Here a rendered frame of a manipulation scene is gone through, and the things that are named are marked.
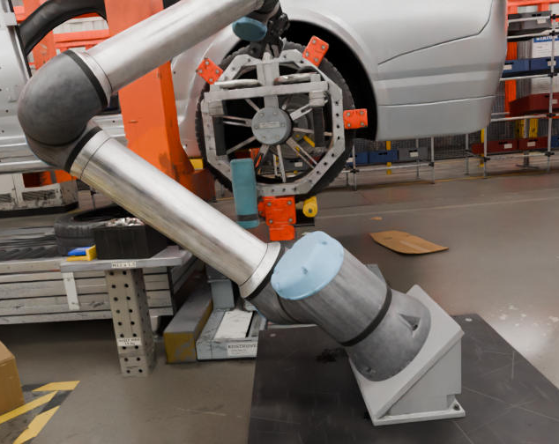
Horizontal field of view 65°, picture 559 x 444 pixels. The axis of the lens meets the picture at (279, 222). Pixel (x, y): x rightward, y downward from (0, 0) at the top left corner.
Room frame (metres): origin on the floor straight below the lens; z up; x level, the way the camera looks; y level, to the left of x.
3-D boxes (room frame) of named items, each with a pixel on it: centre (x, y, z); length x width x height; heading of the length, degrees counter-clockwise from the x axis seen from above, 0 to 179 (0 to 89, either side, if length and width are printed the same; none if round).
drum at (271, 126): (1.69, 0.00, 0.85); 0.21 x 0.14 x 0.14; 175
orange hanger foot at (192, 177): (2.06, 0.42, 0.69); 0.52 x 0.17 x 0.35; 175
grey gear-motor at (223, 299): (1.99, 0.23, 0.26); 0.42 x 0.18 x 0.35; 175
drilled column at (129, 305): (1.52, 0.57, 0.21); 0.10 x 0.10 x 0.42; 85
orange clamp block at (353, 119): (1.74, -0.32, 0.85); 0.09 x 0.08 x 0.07; 85
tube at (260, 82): (1.65, 0.10, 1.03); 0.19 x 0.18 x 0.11; 175
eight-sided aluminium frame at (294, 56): (1.76, -0.01, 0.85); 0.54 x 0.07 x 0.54; 85
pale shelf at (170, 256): (1.51, 0.54, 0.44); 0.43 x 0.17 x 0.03; 85
